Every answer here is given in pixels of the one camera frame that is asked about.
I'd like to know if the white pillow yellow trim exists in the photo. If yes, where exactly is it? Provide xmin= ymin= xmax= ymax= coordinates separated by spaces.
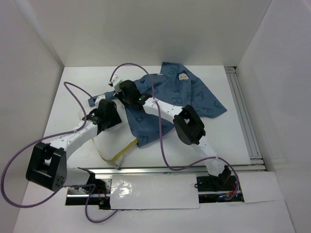
xmin=93 ymin=105 xmax=138 ymax=168

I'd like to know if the blue cartoon print pillowcase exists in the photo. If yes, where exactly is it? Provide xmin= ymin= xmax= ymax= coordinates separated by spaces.
xmin=126 ymin=62 xmax=227 ymax=147

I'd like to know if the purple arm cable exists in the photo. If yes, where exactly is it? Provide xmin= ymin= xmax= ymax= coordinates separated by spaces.
xmin=0 ymin=82 xmax=120 ymax=223
xmin=109 ymin=63 xmax=241 ymax=201

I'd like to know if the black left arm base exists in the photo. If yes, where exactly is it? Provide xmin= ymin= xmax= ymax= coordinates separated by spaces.
xmin=65 ymin=178 xmax=112 ymax=210

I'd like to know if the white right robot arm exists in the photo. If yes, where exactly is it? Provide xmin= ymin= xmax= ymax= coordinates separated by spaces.
xmin=109 ymin=75 xmax=231 ymax=190

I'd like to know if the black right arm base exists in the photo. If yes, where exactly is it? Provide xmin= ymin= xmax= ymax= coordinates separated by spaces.
xmin=194 ymin=175 xmax=244 ymax=204

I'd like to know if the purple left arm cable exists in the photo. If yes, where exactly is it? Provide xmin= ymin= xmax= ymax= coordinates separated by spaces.
xmin=0 ymin=82 xmax=120 ymax=223

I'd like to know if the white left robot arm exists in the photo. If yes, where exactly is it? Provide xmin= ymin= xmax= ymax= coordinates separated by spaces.
xmin=26 ymin=99 xmax=121 ymax=194

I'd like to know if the white cover plate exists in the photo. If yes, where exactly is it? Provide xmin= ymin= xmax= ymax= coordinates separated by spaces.
xmin=110 ymin=174 xmax=200 ymax=210

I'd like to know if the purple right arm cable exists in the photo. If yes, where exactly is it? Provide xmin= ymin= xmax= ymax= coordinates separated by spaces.
xmin=109 ymin=63 xmax=241 ymax=201

